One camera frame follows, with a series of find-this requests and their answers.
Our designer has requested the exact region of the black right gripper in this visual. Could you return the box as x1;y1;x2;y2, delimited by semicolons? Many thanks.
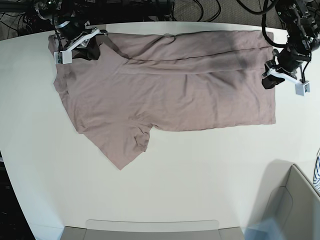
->
54;21;90;46

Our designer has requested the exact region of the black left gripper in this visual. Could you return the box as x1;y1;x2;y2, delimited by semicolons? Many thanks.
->
271;48;310;81

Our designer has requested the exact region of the mauve pink T-shirt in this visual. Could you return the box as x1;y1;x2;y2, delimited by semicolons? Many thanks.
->
53;31;276;169

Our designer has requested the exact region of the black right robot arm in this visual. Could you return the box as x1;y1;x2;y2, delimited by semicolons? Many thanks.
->
34;0;105;64

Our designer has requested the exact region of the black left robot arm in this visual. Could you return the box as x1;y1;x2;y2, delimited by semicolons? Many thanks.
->
261;0;320;96

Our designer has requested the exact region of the blue striped cloth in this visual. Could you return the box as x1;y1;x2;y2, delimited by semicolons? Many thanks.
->
313;149;320;192

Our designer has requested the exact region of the grey cardboard box right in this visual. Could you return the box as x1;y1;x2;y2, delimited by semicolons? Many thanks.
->
248;164;320;240

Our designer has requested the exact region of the blue plastic item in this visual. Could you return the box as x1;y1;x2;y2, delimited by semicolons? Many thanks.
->
244;218;282;240

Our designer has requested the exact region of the grey tray at bottom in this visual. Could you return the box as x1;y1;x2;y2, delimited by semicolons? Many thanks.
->
60;219;245;240

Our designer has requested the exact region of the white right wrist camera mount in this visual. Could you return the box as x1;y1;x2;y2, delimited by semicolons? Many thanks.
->
48;27;108;65

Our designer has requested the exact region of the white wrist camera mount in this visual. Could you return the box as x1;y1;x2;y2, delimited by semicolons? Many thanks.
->
48;27;108;65
261;60;310;97

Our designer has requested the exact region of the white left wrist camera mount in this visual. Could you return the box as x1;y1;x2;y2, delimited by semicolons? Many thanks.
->
261;60;310;97

